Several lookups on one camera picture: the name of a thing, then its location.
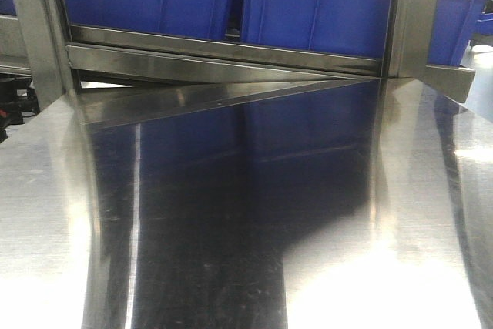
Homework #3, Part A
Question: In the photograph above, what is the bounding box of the black equipment at left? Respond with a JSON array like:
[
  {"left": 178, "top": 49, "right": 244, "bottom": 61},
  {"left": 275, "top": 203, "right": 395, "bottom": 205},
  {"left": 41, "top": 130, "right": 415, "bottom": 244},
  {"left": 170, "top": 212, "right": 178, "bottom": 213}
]
[{"left": 1, "top": 73, "right": 40, "bottom": 142}]

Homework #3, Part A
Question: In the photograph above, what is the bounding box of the stainless steel shelf frame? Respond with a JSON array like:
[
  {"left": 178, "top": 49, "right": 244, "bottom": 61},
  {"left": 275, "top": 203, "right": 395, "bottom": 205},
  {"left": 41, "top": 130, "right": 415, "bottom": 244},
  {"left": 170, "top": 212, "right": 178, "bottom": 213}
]
[{"left": 1, "top": 0, "right": 475, "bottom": 106}]

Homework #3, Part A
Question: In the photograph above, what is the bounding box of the blue plastic bin middle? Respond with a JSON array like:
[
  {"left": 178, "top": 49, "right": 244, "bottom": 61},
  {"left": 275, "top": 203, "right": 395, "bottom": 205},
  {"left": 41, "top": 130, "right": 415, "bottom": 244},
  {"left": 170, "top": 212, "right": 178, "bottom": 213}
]
[{"left": 240, "top": 0, "right": 391, "bottom": 59}]

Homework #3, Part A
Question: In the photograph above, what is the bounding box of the blue plastic bin right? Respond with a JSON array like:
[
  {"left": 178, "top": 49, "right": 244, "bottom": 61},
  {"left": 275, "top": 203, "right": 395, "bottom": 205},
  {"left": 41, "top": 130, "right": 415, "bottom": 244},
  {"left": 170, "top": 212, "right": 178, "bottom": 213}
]
[{"left": 428, "top": 0, "right": 489, "bottom": 67}]

